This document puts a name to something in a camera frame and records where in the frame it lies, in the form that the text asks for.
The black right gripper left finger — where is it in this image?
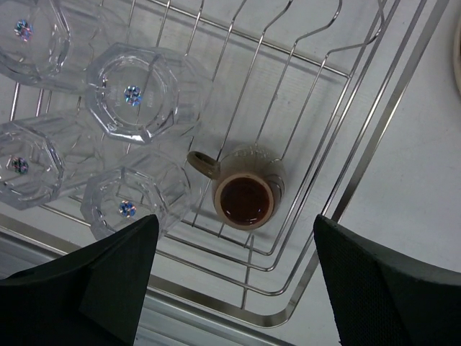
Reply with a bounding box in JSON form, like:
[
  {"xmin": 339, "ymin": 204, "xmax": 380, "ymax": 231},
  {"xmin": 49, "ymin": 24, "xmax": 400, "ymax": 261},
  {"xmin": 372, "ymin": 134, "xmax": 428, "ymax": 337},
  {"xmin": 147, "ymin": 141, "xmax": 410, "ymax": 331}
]
[{"xmin": 1, "ymin": 215, "xmax": 159, "ymax": 345}]

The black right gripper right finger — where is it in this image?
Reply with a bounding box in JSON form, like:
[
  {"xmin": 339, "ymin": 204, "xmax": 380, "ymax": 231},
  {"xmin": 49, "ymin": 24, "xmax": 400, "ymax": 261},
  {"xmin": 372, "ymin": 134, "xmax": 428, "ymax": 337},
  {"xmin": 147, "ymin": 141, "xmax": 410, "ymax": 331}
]
[{"xmin": 313, "ymin": 216, "xmax": 460, "ymax": 345}]

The clear glass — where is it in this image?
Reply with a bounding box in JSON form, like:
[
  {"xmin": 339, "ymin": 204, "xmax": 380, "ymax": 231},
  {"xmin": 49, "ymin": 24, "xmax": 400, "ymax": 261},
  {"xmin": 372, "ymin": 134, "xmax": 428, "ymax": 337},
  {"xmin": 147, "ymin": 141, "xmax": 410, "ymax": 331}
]
[
  {"xmin": 85, "ymin": 43, "xmax": 212, "ymax": 145},
  {"xmin": 1, "ymin": 109, "xmax": 104, "ymax": 210},
  {"xmin": 1, "ymin": 1, "xmax": 109, "ymax": 94},
  {"xmin": 81, "ymin": 146, "xmax": 194, "ymax": 240}
]

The metal wire dish rack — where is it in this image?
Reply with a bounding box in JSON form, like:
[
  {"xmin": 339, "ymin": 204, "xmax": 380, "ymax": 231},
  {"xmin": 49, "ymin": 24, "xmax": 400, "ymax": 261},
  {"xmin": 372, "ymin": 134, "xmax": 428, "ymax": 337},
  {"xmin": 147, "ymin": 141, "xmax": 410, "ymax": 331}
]
[{"xmin": 0, "ymin": 0, "xmax": 449, "ymax": 329}]

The cream plate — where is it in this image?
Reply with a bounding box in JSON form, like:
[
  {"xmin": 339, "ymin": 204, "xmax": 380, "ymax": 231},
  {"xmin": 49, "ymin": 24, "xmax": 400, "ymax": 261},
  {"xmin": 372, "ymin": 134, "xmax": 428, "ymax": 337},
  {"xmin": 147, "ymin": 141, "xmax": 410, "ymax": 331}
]
[{"xmin": 452, "ymin": 28, "xmax": 461, "ymax": 94}]

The brown striped mug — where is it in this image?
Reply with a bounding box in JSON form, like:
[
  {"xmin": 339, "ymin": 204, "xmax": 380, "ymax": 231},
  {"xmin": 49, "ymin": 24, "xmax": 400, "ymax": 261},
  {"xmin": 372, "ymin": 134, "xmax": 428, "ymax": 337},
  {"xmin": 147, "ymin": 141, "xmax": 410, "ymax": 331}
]
[{"xmin": 187, "ymin": 144, "xmax": 287, "ymax": 231}]

